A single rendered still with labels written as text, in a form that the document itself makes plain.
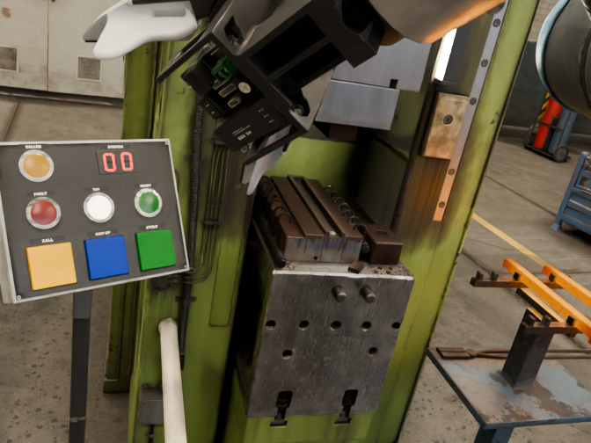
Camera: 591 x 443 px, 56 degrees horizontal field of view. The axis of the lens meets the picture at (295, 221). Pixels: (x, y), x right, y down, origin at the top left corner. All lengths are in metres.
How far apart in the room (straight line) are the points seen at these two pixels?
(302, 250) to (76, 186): 0.56
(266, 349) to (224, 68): 1.19
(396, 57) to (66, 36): 5.37
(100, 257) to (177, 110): 0.43
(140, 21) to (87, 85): 6.16
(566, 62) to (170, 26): 0.23
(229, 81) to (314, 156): 1.51
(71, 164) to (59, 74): 5.41
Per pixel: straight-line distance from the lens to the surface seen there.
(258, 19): 0.31
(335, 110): 1.28
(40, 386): 2.39
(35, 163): 1.10
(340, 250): 1.42
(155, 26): 0.36
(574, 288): 1.66
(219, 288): 1.56
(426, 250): 1.70
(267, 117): 0.30
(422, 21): 0.26
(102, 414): 2.26
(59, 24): 6.43
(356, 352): 1.53
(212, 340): 1.65
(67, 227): 1.10
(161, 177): 1.18
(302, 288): 1.37
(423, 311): 1.82
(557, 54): 0.39
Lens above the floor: 1.53
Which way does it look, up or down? 22 degrees down
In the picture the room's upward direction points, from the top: 11 degrees clockwise
